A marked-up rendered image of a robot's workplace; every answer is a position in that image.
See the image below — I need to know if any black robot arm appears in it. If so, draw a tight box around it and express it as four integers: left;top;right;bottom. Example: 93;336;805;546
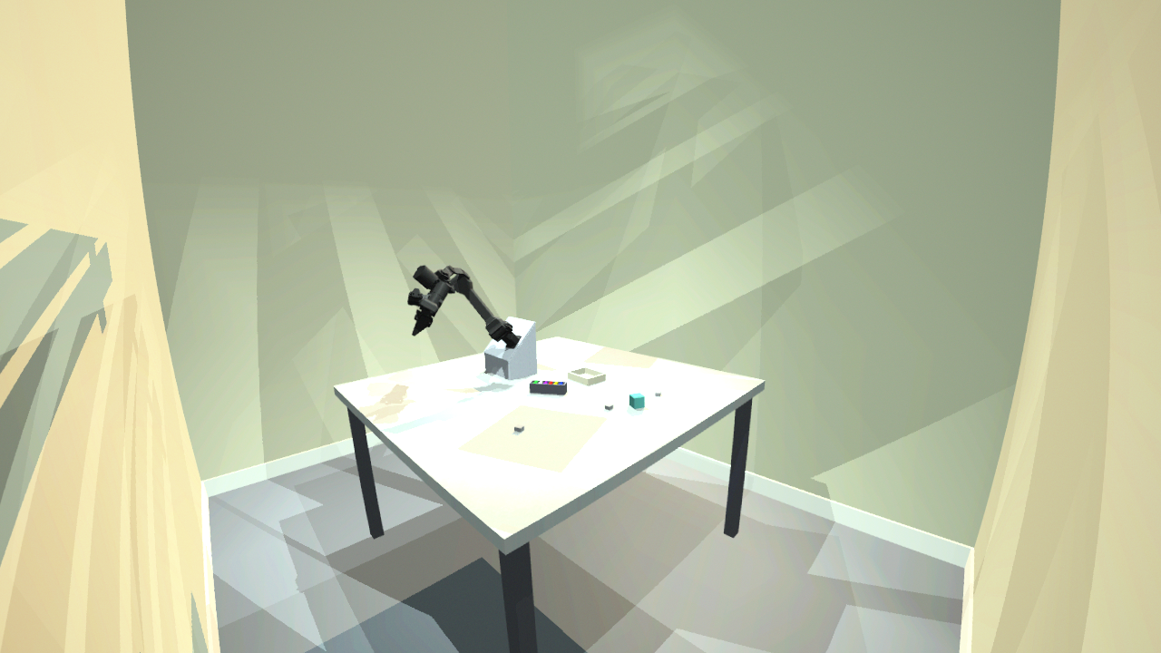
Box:
408;265;521;349

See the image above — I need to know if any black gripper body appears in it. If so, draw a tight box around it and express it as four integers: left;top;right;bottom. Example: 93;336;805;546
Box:
418;292;444;317

